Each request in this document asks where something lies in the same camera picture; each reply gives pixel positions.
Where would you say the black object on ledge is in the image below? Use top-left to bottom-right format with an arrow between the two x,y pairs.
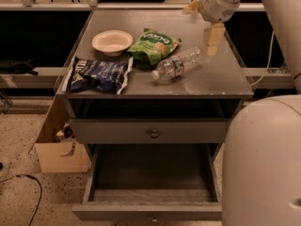
0,59 -> 39,75

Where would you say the black floor cable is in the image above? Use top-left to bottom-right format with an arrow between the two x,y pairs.
0,173 -> 43,226

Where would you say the white hanging cable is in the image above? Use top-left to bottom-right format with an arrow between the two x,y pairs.
249,30 -> 276,88

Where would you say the clear plastic water bottle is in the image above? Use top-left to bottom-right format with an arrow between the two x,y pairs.
151,46 -> 203,81

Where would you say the closed grey upper drawer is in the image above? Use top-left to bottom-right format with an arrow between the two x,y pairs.
70,119 -> 229,144

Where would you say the white paper bowl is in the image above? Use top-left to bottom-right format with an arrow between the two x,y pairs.
91,30 -> 133,57

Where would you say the grey wooden drawer cabinet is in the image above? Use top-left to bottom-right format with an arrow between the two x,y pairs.
55,8 -> 254,153

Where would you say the green snack bag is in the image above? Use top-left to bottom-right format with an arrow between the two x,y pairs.
128,28 -> 182,65

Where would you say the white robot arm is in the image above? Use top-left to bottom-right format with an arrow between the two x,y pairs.
198,0 -> 301,226

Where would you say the blue chip bag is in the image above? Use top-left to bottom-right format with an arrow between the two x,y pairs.
62,56 -> 134,94

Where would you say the cardboard box with items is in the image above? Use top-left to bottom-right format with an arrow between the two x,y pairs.
34,97 -> 91,173

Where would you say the open grey lower drawer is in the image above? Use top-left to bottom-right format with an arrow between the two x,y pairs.
72,144 -> 222,221

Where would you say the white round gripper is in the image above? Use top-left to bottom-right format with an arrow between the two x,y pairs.
182,0 -> 239,57

